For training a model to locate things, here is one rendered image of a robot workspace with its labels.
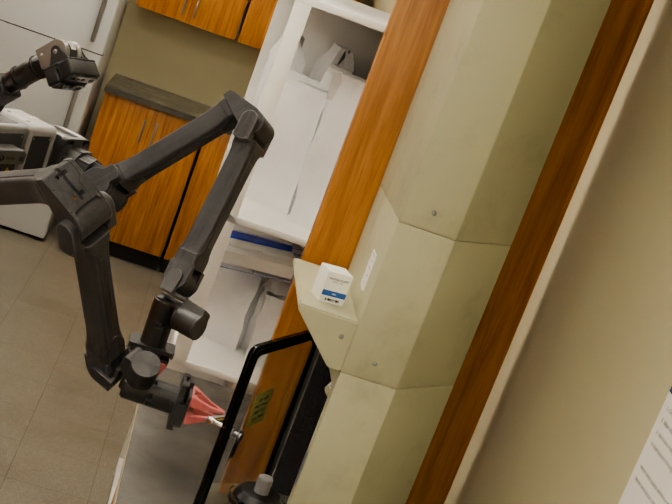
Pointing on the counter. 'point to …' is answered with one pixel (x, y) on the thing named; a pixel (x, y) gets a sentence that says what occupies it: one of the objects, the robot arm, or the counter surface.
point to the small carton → (332, 284)
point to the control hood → (324, 316)
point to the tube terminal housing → (396, 360)
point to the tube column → (488, 114)
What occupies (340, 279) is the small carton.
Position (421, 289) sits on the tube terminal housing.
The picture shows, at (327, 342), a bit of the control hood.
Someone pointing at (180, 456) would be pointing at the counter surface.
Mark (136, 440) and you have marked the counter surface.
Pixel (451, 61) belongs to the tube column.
